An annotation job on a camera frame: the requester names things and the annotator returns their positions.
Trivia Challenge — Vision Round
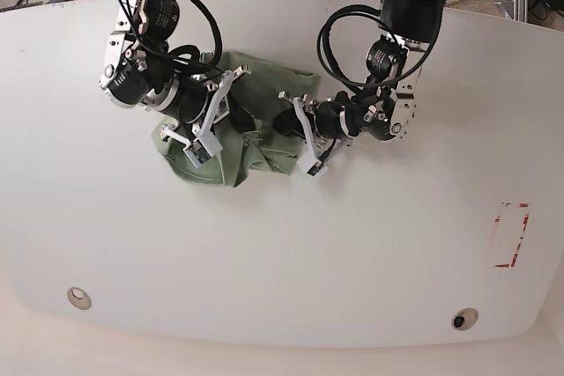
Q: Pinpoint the green polo shirt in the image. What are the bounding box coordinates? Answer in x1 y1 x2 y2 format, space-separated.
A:
152 51 321 188

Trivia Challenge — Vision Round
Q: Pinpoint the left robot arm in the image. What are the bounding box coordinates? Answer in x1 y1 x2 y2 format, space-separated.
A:
273 0 446 146

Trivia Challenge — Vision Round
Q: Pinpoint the table cable grommet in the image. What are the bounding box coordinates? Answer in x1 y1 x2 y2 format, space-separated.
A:
451 308 479 331
67 287 93 311

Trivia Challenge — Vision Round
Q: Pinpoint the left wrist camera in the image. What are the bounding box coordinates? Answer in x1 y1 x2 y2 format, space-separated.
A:
296 151 328 178

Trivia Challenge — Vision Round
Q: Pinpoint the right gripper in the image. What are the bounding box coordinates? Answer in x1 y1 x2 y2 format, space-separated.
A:
159 65 260 145

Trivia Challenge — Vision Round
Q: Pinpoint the right table cable grommet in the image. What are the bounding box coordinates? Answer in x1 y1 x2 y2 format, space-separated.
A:
451 308 479 331

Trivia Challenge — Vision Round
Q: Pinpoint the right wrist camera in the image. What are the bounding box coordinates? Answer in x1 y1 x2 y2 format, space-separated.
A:
182 131 223 169

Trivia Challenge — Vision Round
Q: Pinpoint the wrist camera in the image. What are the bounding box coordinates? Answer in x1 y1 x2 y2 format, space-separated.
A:
182 131 223 169
296 151 328 178

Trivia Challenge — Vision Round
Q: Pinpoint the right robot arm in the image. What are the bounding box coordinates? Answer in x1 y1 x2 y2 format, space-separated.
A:
100 0 255 161

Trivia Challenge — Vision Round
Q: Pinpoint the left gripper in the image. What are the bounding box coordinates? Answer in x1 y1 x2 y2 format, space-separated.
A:
272 91 361 160

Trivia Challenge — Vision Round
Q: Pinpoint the left table cable grommet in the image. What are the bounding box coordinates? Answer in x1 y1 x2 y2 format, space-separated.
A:
67 287 93 311

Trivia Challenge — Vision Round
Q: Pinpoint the red tape rectangle marking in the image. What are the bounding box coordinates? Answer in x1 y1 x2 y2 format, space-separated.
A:
489 203 530 269

